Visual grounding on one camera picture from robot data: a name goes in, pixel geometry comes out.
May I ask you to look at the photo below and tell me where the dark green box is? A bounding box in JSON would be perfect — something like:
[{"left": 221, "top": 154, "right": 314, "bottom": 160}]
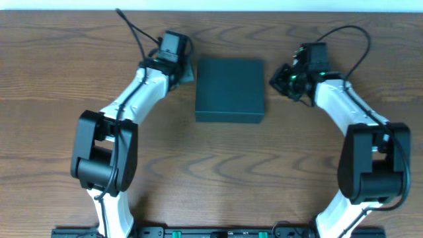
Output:
[{"left": 195, "top": 58, "right": 265, "bottom": 124}]

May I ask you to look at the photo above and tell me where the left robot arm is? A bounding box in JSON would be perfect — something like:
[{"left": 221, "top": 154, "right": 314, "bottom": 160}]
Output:
[{"left": 67, "top": 30, "right": 194, "bottom": 237}]

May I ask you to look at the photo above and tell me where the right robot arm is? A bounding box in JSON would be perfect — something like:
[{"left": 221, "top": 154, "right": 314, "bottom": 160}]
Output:
[{"left": 270, "top": 42, "right": 411, "bottom": 237}]

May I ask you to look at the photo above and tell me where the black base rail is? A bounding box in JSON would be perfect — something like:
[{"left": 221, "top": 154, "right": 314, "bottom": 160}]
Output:
[{"left": 51, "top": 226, "right": 387, "bottom": 238}]

